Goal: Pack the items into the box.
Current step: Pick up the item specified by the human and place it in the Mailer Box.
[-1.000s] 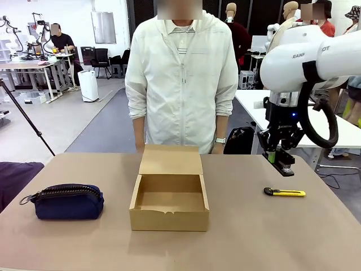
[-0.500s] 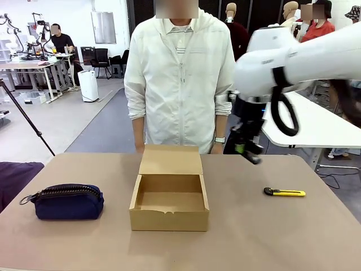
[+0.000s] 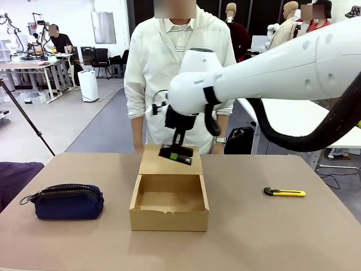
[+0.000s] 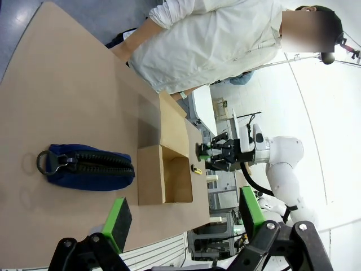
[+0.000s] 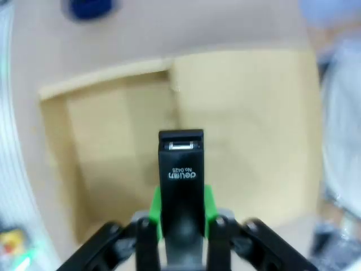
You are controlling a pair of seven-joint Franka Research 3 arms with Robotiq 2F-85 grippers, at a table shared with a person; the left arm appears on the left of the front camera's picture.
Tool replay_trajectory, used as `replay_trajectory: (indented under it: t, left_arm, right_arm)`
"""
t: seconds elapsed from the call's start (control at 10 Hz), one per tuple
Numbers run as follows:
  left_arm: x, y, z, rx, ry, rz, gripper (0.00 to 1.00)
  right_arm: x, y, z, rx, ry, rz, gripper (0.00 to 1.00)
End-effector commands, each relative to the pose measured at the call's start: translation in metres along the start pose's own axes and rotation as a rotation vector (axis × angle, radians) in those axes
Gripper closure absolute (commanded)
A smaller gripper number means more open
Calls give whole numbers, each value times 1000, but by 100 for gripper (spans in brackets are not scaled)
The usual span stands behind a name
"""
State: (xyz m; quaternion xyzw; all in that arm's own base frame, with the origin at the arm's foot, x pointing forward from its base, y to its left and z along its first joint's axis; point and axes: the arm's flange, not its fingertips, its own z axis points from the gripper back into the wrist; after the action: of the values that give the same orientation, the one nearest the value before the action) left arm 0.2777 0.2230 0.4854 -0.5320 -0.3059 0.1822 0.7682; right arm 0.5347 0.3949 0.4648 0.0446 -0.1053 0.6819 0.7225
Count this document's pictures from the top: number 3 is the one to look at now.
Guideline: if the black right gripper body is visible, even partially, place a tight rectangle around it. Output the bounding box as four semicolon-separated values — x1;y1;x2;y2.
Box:
165;104;198;132

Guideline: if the brown cardboard box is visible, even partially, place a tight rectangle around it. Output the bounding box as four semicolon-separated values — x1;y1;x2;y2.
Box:
129;144;210;232

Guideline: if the person in white jacket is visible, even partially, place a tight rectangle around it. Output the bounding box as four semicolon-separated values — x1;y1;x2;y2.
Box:
124;0;237;155

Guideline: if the black handbag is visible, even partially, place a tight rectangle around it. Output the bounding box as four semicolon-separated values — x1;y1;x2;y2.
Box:
224;126;256;155

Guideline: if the black office chair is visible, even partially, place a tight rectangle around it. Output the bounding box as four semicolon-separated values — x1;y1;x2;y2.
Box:
111;49;129;79
94;48;112;79

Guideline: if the white air purifier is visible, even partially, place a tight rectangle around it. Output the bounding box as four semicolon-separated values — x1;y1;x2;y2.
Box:
77;69;99;103

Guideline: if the white side table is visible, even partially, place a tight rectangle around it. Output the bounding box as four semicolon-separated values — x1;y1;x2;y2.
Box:
236;97;361;173

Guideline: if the mannequin in dark red garment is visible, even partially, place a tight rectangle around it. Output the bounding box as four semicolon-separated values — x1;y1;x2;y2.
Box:
225;2;252;63

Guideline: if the yellow utility knife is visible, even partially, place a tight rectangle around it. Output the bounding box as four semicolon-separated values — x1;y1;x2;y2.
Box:
263;187;306;198

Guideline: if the navy blue zipper pouch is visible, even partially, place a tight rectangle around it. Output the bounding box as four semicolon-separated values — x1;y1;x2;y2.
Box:
19;184;105;221

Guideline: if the mannequin in beige coat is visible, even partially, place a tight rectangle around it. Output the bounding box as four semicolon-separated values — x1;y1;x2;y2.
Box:
267;1;300;52

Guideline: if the seated person in black shirt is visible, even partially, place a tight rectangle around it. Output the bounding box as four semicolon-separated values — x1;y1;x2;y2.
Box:
46;24;82;87

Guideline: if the black tripod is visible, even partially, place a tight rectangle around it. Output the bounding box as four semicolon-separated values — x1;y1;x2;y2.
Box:
0;78;56;157

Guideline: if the dark purple cloth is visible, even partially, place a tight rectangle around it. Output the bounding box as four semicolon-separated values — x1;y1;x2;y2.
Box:
0;161;45;214

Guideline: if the grey workbench table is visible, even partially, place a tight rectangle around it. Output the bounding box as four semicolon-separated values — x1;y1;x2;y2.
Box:
0;60;59;104

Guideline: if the person in red top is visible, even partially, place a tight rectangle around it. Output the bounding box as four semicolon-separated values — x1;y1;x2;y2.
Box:
306;0;334;34

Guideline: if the black patterned cap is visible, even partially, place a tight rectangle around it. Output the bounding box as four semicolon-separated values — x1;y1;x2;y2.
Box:
344;5;361;19

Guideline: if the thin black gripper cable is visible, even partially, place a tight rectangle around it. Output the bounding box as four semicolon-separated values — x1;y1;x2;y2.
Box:
152;89;170;116

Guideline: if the thick black cable hose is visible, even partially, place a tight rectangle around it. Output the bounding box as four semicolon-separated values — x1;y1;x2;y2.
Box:
203;64;361;153

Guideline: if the grey wall panel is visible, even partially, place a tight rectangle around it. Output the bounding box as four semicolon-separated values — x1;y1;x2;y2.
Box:
90;11;117;45

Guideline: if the black floor cable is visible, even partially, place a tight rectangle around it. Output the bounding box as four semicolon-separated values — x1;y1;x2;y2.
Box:
318;166;361;189

